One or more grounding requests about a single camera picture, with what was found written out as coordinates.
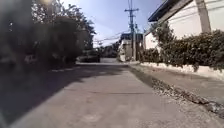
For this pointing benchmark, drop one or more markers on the grey concrete road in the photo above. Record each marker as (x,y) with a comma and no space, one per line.
(100,100)

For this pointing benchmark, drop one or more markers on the white building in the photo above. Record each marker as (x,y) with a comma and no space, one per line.
(186,20)

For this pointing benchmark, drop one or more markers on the gravel and grass strip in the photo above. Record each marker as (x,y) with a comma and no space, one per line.
(173,90)

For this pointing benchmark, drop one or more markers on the low white wall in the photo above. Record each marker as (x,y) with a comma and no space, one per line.
(186,68)

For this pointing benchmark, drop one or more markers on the row of trees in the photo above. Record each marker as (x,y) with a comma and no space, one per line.
(50,36)

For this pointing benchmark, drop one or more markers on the utility pole with crossarms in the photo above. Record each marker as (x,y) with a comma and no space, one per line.
(132,33)

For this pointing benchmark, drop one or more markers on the small pale building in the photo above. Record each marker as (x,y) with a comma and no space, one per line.
(126,46)

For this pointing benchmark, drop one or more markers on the dark vehicle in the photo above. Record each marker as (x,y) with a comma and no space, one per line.
(89,59)

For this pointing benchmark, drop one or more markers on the tree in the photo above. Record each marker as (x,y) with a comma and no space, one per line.
(161,33)

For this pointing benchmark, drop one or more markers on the green hedge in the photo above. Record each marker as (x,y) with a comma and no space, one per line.
(196,50)

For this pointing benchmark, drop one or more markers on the grey concrete side pavement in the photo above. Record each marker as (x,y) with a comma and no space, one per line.
(190,81)

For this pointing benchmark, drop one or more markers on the distant trees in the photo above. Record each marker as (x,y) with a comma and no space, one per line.
(108,50)

